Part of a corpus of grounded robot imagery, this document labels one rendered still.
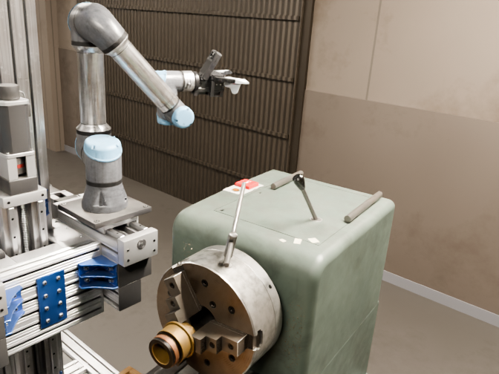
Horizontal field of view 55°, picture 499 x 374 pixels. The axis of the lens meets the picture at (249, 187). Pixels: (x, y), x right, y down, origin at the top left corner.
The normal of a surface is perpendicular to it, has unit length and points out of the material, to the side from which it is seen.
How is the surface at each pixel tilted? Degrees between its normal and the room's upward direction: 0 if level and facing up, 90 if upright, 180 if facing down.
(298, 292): 90
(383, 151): 90
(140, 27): 90
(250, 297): 48
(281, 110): 90
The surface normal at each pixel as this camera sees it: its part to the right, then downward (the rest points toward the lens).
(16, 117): 0.76, 0.26
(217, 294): -0.56, 0.24
